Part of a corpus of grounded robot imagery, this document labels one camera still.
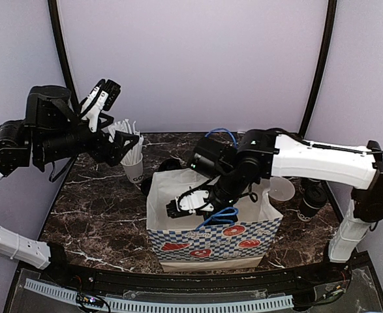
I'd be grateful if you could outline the right black frame post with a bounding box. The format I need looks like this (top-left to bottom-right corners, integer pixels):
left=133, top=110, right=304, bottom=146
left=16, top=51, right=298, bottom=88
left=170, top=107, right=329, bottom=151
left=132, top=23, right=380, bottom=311
left=298, top=0, right=337, bottom=138

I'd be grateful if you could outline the stack of black lids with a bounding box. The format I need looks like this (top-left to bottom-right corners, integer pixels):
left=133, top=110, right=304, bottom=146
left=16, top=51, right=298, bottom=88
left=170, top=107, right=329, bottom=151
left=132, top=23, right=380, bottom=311
left=158, top=158, right=182, bottom=172

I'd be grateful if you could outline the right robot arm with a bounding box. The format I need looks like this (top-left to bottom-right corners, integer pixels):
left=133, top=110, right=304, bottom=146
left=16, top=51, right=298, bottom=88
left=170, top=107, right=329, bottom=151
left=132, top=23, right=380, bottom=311
left=177, top=128, right=383, bottom=283

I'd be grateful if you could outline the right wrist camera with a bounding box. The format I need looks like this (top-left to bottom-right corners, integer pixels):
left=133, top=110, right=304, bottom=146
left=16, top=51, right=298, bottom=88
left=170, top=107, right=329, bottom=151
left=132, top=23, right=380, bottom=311
left=166, top=190, right=214, bottom=218

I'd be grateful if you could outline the white cable duct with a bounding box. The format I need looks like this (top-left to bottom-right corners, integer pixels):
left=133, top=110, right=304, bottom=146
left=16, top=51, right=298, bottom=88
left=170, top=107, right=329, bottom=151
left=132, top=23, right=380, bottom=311
left=24, top=278, right=294, bottom=312

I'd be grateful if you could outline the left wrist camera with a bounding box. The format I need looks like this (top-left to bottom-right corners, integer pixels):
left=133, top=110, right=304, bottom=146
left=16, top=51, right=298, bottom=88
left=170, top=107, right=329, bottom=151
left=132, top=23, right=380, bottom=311
left=80, top=78, right=121, bottom=133

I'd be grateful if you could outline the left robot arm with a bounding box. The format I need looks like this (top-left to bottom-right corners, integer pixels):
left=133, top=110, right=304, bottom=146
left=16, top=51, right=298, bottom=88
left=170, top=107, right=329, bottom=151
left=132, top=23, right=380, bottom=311
left=0, top=79, right=139, bottom=284

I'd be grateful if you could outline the left black frame post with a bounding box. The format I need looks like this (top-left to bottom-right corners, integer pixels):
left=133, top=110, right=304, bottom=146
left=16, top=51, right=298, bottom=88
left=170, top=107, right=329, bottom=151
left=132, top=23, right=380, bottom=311
left=47, top=0, right=78, bottom=102

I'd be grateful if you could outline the white cup holding straws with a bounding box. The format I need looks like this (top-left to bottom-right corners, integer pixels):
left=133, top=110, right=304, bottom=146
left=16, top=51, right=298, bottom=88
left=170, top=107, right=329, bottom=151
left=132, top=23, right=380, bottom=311
left=121, top=154, right=144, bottom=184

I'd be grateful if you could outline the white ceramic bowl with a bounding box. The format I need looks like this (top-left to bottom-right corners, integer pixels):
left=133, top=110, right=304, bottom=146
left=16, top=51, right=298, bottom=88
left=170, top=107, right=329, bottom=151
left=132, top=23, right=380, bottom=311
left=269, top=177, right=296, bottom=201

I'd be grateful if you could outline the wrapped white straws bundle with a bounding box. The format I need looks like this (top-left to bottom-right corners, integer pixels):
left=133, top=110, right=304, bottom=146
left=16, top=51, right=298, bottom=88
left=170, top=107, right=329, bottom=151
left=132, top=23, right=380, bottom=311
left=108, top=119, right=144, bottom=165

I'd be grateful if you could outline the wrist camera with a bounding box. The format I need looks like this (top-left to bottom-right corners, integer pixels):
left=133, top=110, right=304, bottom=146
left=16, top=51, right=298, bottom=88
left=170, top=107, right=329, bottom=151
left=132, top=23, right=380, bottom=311
left=166, top=190, right=214, bottom=218
left=80, top=78, right=121, bottom=133

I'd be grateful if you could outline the black frame post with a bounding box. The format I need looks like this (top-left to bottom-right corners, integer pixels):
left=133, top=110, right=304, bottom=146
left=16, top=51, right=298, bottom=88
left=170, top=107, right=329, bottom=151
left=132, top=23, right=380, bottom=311
left=47, top=0, right=78, bottom=102
left=298, top=0, right=337, bottom=138

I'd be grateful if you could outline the black paper coffee cup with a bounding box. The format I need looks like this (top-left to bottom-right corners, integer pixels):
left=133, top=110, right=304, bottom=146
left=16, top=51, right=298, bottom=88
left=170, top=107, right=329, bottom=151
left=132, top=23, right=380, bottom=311
left=297, top=200, right=322, bottom=222

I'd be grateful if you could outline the blue checkered paper bag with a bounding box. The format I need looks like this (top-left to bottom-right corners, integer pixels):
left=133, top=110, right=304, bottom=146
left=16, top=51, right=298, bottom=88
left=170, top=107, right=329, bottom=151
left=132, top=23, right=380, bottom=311
left=146, top=149, right=283, bottom=272

